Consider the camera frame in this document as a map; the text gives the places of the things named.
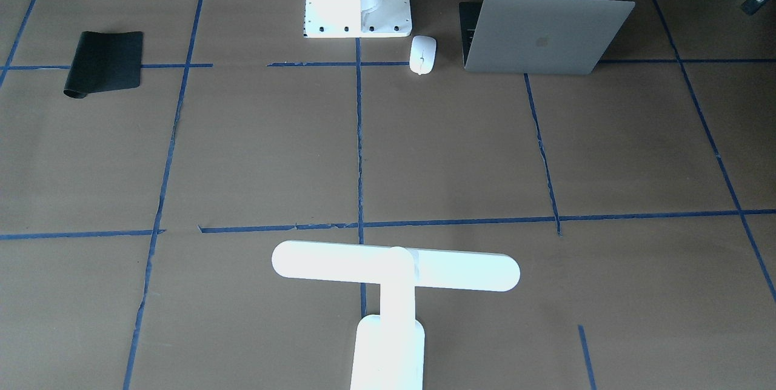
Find white computer mouse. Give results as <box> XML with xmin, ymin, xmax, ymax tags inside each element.
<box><xmin>409</xmin><ymin>35</ymin><xmax>437</xmax><ymax>75</ymax></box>

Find grey laptop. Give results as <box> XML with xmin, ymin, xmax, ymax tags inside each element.
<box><xmin>458</xmin><ymin>0</ymin><xmax>635</xmax><ymax>75</ymax></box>

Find black mouse pad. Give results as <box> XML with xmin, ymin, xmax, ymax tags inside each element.
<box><xmin>63</xmin><ymin>31</ymin><xmax>144</xmax><ymax>99</ymax></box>

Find white desk lamp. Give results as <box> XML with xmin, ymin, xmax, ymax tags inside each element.
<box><xmin>272</xmin><ymin>240</ymin><xmax>521</xmax><ymax>389</ymax></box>

